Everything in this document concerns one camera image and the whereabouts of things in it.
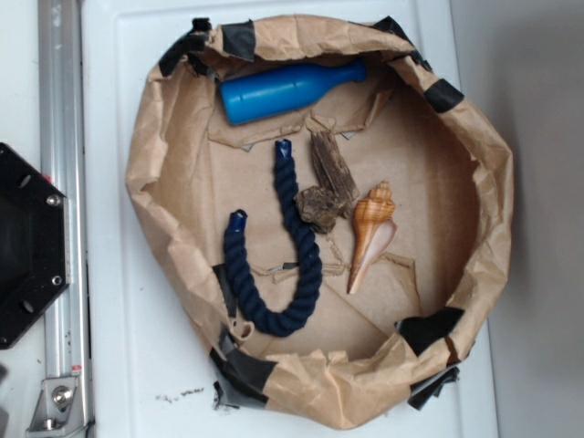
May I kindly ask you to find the brown rock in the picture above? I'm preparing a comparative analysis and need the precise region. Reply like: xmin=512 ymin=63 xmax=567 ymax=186
xmin=294 ymin=186 xmax=350 ymax=234

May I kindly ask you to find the brown paper-lined round bin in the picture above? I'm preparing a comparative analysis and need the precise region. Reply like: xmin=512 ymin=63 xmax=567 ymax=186
xmin=126 ymin=15 xmax=514 ymax=430

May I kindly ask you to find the brown wood bark piece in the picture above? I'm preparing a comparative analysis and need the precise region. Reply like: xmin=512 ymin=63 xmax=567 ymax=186
xmin=311 ymin=130 xmax=360 ymax=218

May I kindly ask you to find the orange conch seashell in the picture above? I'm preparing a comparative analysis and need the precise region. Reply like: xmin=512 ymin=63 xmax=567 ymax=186
xmin=348 ymin=181 xmax=398 ymax=295

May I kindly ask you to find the blue plastic bottle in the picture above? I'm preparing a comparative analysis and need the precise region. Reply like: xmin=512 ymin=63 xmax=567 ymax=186
xmin=220 ymin=59 xmax=367 ymax=124

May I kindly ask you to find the dark blue rope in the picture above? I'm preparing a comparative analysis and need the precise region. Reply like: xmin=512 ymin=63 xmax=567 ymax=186
xmin=223 ymin=139 xmax=324 ymax=339

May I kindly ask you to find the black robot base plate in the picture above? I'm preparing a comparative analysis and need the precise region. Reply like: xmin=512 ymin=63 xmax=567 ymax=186
xmin=0 ymin=143 xmax=68 ymax=350

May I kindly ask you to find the aluminium rail frame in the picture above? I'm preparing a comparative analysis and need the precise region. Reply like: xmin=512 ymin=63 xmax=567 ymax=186
xmin=26 ymin=1 xmax=95 ymax=437

